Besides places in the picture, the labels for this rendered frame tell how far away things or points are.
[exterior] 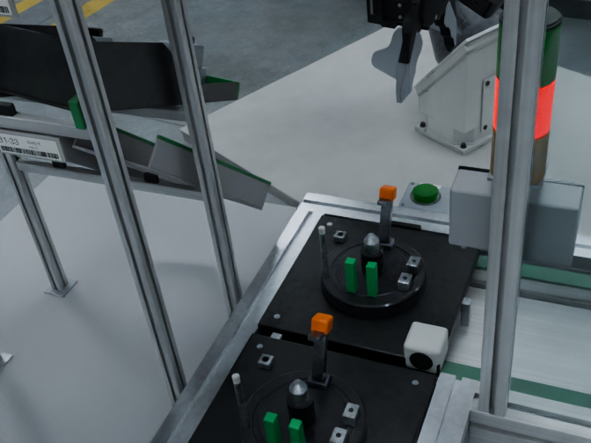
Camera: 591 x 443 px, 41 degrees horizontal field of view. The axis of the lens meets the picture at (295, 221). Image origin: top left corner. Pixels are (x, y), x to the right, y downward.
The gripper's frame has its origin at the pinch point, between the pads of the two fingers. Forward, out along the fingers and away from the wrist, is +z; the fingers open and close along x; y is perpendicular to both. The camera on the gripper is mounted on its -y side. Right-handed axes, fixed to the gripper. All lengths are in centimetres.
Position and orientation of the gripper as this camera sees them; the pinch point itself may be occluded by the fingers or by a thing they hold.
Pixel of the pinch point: (430, 78)
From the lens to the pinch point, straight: 110.1
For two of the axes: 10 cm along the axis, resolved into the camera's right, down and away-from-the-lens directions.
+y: -8.2, -2.8, 4.9
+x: -5.5, 5.8, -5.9
